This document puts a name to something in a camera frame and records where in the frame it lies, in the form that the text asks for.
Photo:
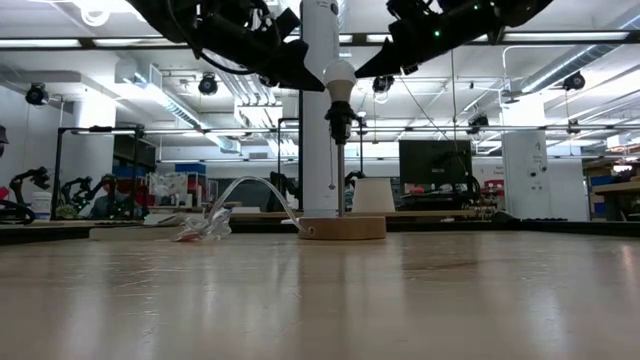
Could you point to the black aluminium rig frame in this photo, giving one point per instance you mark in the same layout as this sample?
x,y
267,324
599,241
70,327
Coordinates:
x,y
500,227

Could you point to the white lightbulb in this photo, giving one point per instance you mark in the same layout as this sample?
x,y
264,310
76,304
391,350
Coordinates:
x,y
339,77

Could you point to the person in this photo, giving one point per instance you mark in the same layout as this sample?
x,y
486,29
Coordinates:
x,y
107,205

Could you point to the black background robot arm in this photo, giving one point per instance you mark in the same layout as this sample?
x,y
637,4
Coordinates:
x,y
82,192
25,185

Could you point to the wooden workbench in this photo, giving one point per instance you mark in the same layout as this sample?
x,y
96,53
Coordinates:
x,y
615,189

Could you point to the black background rig frame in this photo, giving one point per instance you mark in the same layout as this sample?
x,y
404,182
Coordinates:
x,y
57,150
280,150

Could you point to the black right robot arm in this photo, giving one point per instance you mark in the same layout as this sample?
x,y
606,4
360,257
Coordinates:
x,y
525,10

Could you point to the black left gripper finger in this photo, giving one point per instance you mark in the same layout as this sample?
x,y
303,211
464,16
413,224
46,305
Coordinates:
x,y
295,67
300,86

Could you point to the black monitor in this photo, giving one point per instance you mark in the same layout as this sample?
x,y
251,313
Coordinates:
x,y
425,162

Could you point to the white conical lampshade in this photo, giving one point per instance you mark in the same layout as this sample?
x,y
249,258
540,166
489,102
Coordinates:
x,y
373,196

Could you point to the black cover book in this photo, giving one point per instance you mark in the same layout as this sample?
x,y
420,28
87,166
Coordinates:
x,y
130,232

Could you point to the white plastic tub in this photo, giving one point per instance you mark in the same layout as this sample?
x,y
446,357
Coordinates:
x,y
41,206

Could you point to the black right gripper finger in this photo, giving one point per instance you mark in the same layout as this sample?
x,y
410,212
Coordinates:
x,y
377,74
387,57

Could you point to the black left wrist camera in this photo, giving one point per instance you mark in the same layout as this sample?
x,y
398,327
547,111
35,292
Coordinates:
x,y
288,22

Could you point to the wooden base table lamp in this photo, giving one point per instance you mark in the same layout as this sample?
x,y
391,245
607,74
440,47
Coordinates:
x,y
342,228

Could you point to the blue storage bin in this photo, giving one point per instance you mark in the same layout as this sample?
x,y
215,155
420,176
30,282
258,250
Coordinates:
x,y
190,168

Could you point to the white red-print warning tag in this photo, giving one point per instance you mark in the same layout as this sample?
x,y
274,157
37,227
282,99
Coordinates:
x,y
186,238

